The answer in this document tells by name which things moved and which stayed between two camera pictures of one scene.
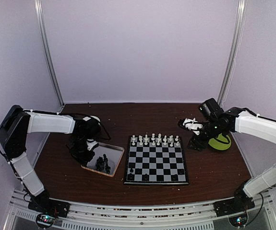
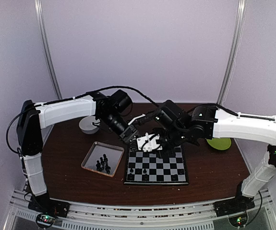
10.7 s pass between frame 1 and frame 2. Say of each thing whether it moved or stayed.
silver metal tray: stayed
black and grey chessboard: stayed
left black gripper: moved
